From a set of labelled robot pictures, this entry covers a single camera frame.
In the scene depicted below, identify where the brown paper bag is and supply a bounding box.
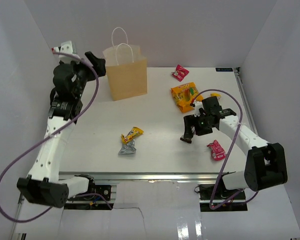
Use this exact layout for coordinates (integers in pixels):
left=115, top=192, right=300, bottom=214
left=102, top=26, right=148, bottom=101

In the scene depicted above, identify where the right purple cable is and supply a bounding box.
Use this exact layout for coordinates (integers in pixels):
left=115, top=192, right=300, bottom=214
left=189, top=89, right=261, bottom=210

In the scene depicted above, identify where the aluminium frame rail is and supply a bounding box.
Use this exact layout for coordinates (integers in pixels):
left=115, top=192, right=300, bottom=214
left=58, top=172, right=218, bottom=182

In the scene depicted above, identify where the pink snack packet back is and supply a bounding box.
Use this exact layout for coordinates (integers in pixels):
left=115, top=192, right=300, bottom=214
left=171, top=64, right=189, bottom=82

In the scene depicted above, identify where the small yellow snack bar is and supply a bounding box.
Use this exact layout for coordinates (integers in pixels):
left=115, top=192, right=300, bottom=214
left=210, top=92, right=221, bottom=99

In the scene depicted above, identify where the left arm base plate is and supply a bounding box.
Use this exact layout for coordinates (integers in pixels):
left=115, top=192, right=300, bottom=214
left=68, top=184, right=112, bottom=201

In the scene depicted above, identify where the silver foil snack packet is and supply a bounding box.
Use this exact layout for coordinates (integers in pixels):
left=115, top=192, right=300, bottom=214
left=118, top=139, right=137, bottom=155

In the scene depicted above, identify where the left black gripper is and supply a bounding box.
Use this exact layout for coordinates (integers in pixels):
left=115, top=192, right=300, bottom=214
left=66, top=51, right=106, bottom=98

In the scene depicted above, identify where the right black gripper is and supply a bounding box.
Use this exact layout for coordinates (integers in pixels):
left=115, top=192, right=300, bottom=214
left=184, top=113, right=215, bottom=139

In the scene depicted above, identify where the pink snack packet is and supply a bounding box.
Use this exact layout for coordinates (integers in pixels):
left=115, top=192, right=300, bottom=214
left=207, top=140, right=227, bottom=162
left=171, top=64, right=189, bottom=82

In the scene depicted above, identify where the pink snack packet front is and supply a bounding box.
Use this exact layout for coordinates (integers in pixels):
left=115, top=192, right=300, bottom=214
left=207, top=140, right=227, bottom=162

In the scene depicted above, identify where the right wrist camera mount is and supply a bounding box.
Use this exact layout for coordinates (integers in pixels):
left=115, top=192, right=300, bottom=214
left=190, top=101, right=205, bottom=118

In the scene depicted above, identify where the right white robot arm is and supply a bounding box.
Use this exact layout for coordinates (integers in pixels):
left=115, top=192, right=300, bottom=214
left=180, top=96, right=288, bottom=200

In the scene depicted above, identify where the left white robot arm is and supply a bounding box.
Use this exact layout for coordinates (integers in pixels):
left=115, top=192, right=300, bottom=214
left=16, top=51, right=106, bottom=208

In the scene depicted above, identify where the brown chocolate bar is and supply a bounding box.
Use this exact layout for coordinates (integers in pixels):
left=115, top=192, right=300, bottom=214
left=180, top=126, right=196, bottom=144

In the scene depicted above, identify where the large orange candy bag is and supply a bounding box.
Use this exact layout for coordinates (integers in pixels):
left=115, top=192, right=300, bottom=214
left=170, top=82, right=199, bottom=113

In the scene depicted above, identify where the yellow M&M's packet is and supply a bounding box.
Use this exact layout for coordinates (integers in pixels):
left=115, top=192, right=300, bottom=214
left=121, top=126, right=144, bottom=145

